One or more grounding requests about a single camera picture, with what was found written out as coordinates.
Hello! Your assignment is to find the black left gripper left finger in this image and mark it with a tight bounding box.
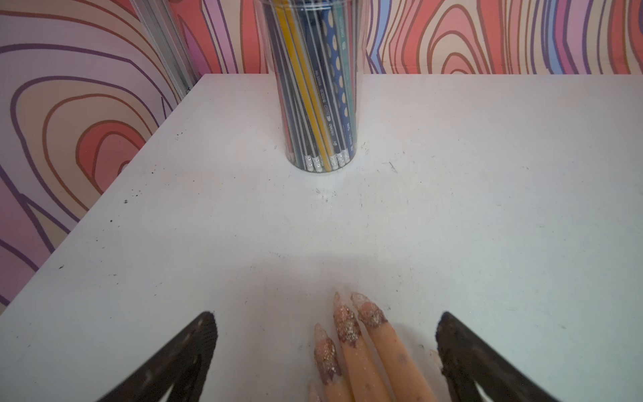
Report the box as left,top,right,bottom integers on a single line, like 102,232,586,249
101,312,219,401

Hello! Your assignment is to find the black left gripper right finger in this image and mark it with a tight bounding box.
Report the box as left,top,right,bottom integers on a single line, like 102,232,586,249
435,312,556,402

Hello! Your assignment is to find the mannequin hand with glitter nails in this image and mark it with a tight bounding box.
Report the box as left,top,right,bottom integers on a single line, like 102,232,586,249
308,292,437,401

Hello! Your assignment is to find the aluminium frame post left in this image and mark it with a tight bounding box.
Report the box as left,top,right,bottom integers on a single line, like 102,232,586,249
131,0,200,100

